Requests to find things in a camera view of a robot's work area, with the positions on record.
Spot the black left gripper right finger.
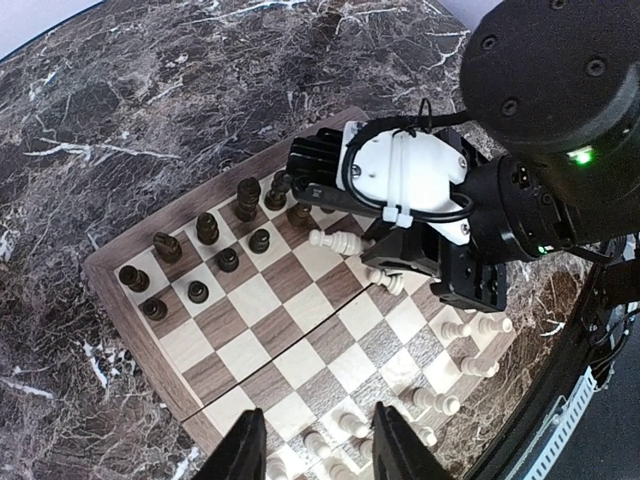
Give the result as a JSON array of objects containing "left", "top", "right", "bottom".
[{"left": 372, "top": 402, "right": 450, "bottom": 480}]

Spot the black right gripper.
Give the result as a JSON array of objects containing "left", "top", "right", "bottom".
[{"left": 360, "top": 222, "right": 507, "bottom": 313}]

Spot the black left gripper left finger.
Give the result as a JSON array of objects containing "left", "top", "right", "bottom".
[{"left": 197, "top": 408, "right": 267, "bottom": 480}]

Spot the white pawn column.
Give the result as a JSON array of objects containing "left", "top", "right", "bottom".
[
  {"left": 338, "top": 412, "right": 369, "bottom": 438},
  {"left": 412, "top": 388, "right": 461, "bottom": 416},
  {"left": 303, "top": 431, "right": 331, "bottom": 459}
]

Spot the white bishop piece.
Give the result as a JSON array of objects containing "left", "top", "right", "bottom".
[{"left": 308, "top": 229, "right": 375, "bottom": 256}]

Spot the white pawn alone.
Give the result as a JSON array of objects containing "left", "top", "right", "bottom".
[{"left": 440, "top": 322, "right": 472, "bottom": 341}]

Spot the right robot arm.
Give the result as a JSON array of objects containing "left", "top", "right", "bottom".
[{"left": 363, "top": 1, "right": 639, "bottom": 312}]

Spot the wooden chess board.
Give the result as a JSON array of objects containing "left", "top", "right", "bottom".
[{"left": 85, "top": 141, "right": 516, "bottom": 479}]

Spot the white slotted cable duct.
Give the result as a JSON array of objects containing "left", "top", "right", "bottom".
[{"left": 510, "top": 367, "right": 597, "bottom": 480}]

